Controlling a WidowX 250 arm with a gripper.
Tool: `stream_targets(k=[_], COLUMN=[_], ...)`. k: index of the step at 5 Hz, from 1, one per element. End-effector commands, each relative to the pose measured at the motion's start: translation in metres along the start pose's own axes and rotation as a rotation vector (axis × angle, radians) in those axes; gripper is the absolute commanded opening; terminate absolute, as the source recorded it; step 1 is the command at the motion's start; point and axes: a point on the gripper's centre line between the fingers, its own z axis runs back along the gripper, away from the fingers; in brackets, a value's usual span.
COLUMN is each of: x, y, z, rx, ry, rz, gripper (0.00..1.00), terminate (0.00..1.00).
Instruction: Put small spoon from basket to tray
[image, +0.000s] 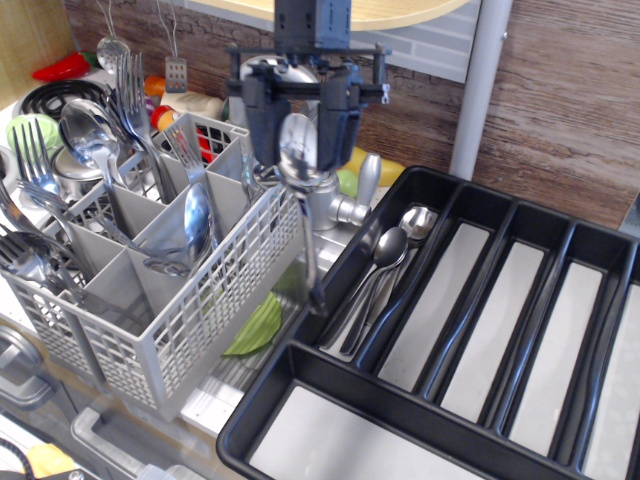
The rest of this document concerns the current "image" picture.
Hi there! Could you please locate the red toy pepper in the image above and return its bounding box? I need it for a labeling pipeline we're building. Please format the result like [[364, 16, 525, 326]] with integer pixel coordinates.
[[31, 51, 97, 83]]

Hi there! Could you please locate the tall fork in basket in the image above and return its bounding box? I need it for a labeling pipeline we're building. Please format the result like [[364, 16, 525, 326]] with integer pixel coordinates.
[[113, 52, 176, 204]]

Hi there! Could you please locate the black stove burner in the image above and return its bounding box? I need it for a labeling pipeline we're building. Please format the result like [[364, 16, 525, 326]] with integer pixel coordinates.
[[17, 80, 106, 120]]

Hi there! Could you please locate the hanging small metal spatula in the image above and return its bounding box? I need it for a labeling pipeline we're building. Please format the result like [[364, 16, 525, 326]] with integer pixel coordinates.
[[156, 1, 188, 93]]

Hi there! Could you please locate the grey metal pole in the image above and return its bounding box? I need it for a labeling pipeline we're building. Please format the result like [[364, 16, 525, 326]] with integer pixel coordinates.
[[449, 0, 513, 180]]

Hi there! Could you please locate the big serving spoon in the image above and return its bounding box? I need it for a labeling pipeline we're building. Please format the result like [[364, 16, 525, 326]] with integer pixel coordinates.
[[58, 98, 146, 251]]

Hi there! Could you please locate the large spoon in basket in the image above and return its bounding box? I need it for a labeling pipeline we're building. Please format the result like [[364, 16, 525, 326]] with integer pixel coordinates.
[[143, 183, 213, 277]]

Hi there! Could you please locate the fork in basket back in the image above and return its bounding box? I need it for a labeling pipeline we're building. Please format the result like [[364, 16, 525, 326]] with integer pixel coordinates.
[[162, 119, 224, 251]]

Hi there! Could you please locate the grey plastic cutlery basket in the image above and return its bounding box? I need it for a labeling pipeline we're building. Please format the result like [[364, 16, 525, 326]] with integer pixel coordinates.
[[7, 113, 302, 421]]

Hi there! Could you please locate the shiny spoon in tray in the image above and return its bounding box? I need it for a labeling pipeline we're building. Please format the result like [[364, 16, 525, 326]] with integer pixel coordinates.
[[318, 205, 436, 349]]

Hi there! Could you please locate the hanging slotted ladle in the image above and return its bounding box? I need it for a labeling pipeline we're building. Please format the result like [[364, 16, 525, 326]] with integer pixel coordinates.
[[96, 1, 130, 74]]

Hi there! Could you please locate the spoon at basket corner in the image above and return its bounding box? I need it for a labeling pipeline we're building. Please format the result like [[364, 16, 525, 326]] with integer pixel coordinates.
[[241, 141, 280, 205]]

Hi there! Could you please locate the green toy cabbage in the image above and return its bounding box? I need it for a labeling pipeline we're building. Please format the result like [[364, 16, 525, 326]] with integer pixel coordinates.
[[6, 113, 63, 154]]

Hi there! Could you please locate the small steel spoon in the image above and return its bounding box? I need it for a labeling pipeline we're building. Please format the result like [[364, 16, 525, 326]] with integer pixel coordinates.
[[277, 113, 326, 316]]

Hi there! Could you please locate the silver sink faucet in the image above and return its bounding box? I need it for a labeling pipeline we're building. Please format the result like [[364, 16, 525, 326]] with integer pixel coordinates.
[[230, 66, 381, 231]]

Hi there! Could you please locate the wooden shelf board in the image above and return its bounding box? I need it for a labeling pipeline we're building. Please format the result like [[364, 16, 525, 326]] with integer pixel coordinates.
[[185, 0, 467, 32]]

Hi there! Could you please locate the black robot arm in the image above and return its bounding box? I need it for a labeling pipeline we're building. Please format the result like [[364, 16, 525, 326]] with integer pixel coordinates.
[[227, 1, 389, 171]]

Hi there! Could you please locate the green leaf in sink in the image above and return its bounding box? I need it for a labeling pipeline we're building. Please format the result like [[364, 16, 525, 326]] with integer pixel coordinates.
[[222, 292, 282, 357]]

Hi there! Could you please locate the black cutlery tray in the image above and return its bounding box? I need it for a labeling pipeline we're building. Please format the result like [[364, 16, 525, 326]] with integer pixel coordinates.
[[217, 167, 639, 479]]

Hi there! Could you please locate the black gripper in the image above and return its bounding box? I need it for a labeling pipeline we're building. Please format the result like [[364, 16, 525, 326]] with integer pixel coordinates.
[[227, 0, 389, 171]]

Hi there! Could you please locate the fork at left edge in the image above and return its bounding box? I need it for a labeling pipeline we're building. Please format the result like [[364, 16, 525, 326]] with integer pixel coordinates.
[[15, 130, 94, 284]]

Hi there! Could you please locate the fork head lower left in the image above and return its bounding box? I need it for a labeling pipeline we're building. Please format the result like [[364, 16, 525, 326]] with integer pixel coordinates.
[[1, 231, 87, 307]]

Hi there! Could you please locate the dark spoon in tray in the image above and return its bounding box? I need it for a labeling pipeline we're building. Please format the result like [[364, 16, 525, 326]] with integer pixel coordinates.
[[340, 226, 408, 355]]

